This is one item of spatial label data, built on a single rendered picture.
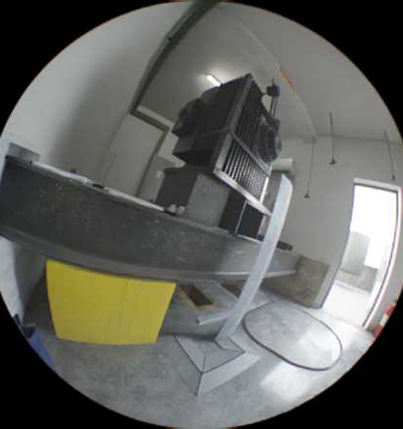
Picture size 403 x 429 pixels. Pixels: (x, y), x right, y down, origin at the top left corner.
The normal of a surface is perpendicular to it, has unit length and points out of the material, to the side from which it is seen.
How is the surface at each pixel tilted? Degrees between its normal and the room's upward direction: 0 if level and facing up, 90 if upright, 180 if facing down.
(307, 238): 90
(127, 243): 90
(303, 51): 180
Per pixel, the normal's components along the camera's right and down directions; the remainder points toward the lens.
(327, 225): -0.75, -0.29
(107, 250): 0.56, 0.18
